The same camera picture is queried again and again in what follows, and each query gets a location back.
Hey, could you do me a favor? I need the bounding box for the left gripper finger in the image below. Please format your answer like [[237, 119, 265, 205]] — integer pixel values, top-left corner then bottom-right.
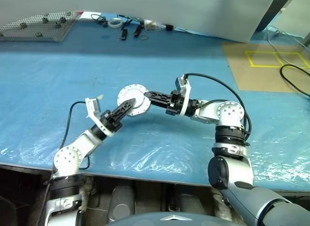
[[113, 97, 137, 121]]

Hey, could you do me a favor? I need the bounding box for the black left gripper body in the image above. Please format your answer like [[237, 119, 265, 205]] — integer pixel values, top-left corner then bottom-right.
[[98, 109, 123, 133]]

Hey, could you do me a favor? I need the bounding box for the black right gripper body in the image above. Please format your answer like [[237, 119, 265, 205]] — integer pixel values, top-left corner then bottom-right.
[[165, 89, 186, 115]]

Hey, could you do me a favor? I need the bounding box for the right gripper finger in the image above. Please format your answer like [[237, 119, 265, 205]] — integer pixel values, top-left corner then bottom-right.
[[144, 91, 173, 109]]

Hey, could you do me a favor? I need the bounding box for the round silver motor lid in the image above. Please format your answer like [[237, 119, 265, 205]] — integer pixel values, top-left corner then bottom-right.
[[117, 83, 153, 115]]

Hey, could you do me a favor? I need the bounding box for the short black hand tool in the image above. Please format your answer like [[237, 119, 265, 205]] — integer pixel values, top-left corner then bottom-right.
[[134, 19, 145, 38]]

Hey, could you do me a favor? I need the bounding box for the long black hand tool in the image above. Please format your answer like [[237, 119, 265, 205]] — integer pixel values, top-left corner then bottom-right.
[[118, 19, 133, 41]]

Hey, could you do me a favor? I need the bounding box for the blue table mat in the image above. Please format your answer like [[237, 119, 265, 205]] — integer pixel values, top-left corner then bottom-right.
[[0, 11, 310, 195]]

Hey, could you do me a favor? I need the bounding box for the clear plastic bag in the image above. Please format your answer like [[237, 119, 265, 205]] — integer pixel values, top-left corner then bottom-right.
[[144, 19, 162, 32]]

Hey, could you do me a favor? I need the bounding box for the brown cardboard sheet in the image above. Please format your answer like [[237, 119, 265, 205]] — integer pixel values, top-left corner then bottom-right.
[[222, 41, 310, 93]]

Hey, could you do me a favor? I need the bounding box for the dirty whitish wrapped shape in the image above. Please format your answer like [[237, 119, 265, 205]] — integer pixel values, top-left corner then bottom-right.
[[77, 176, 95, 212]]

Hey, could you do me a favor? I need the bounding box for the white tape roll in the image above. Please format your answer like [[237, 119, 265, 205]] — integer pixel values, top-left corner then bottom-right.
[[108, 18, 123, 28]]

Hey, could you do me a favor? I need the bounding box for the grey rounded shape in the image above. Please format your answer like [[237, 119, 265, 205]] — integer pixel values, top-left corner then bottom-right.
[[174, 184, 206, 214], [108, 186, 135, 223]]

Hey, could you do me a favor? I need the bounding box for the yellow tape outline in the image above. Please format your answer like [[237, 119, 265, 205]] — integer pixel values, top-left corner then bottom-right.
[[244, 50, 310, 68]]

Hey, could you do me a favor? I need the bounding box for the white backdrop board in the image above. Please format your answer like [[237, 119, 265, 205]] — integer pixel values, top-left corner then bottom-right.
[[0, 0, 278, 44]]

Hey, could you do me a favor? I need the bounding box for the grey perforated board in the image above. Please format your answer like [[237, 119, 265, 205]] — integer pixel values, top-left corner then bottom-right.
[[0, 11, 78, 43]]

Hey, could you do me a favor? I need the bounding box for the grey robot torso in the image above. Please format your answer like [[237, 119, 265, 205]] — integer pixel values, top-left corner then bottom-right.
[[104, 211, 245, 226]]

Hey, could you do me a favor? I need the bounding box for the grey metal leg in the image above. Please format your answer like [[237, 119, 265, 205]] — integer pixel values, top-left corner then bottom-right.
[[301, 29, 310, 50]]

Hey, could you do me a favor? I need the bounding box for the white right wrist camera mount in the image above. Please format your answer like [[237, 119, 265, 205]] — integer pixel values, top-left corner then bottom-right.
[[174, 75, 194, 117]]

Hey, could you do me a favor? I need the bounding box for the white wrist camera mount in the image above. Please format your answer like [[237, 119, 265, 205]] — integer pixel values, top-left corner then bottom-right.
[[174, 75, 194, 117], [85, 97, 122, 137]]

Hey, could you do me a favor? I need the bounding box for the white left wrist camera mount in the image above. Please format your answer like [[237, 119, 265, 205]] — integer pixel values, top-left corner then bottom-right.
[[85, 97, 122, 137]]

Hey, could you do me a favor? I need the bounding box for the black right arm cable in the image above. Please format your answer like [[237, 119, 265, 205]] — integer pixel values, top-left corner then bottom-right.
[[184, 73, 252, 146]]

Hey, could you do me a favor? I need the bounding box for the tangled thin black cable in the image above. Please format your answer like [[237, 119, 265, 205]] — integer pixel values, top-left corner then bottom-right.
[[91, 14, 109, 27]]

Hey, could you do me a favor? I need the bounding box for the black power cable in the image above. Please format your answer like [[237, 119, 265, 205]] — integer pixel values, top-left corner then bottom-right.
[[280, 64, 310, 98]]

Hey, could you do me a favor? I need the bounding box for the thin white cable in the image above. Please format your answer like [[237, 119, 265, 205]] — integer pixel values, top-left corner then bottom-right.
[[266, 24, 310, 66]]

